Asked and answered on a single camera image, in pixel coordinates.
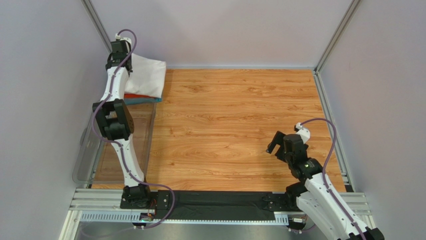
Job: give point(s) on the white t-shirt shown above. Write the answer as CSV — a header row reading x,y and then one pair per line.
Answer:
x,y
147,77

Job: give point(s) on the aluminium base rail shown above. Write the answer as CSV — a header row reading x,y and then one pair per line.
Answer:
x,y
103,205

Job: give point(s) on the aluminium frame post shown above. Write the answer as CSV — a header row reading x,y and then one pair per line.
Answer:
x,y
92,13
347,17

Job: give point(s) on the right aluminium frame post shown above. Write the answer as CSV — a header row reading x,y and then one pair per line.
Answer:
x,y
347,17

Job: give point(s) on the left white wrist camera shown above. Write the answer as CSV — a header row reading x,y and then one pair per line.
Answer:
x,y
121,38

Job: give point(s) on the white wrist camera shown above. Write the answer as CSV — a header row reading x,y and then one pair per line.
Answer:
x,y
121,38
303,132

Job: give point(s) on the black base mat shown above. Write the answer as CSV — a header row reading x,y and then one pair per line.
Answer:
x,y
212,205

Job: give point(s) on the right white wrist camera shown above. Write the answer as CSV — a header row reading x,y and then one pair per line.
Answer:
x,y
303,132

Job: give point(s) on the teal folded t-shirt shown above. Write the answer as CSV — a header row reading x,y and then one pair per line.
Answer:
x,y
142,100

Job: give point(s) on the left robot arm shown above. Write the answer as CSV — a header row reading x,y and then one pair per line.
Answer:
x,y
116,125

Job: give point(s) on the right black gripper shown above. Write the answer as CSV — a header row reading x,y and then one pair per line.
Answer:
x,y
281,147

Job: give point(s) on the left aluminium frame post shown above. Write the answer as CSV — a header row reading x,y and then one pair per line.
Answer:
x,y
92,13

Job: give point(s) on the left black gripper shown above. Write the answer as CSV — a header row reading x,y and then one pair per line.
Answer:
x,y
130,57

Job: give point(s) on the orange folded t-shirt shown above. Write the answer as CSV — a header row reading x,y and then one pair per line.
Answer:
x,y
137,96

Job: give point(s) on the clear plastic bin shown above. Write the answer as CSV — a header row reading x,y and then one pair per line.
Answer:
x,y
97,162

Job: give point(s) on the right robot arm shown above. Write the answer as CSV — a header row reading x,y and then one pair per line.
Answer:
x,y
314,194

